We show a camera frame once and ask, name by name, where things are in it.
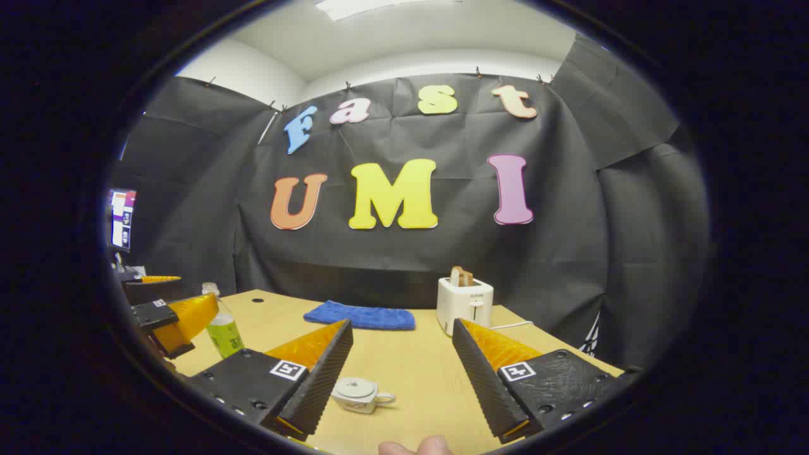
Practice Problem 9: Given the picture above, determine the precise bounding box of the computer monitor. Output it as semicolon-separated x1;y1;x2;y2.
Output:
108;188;137;253

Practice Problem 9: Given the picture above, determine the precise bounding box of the white toaster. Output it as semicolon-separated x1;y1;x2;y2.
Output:
436;276;495;337

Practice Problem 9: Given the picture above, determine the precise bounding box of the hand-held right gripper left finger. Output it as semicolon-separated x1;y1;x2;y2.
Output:
188;318;355;442

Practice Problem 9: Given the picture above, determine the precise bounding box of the green label water bottle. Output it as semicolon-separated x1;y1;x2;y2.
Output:
202;282;245;360

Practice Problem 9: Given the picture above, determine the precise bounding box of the ceiling light panel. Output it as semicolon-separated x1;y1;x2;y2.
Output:
315;0;465;21

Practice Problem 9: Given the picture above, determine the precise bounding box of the black white striped object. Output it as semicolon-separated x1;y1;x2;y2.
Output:
580;312;602;356

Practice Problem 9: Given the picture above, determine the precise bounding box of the blue towel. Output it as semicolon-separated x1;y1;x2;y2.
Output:
303;300;417;332

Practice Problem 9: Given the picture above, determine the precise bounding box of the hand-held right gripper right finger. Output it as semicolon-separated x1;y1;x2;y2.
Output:
451;318;644;445

